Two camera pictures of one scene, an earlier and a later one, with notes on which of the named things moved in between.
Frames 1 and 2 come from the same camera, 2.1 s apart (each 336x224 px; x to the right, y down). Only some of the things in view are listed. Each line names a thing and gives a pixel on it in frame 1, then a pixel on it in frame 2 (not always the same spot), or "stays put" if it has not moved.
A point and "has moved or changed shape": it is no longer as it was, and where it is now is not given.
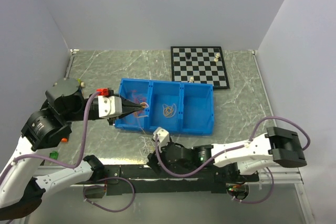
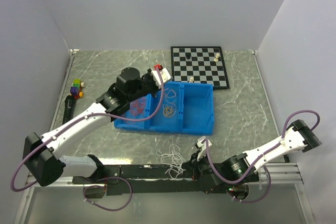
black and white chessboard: [205, 64] stays put
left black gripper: [128, 107] to [149, 75]
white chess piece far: [216, 59] stays put
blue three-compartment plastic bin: [176, 107] stays put
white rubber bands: [146, 144] has moved or changed shape
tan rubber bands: [168, 110] stays put
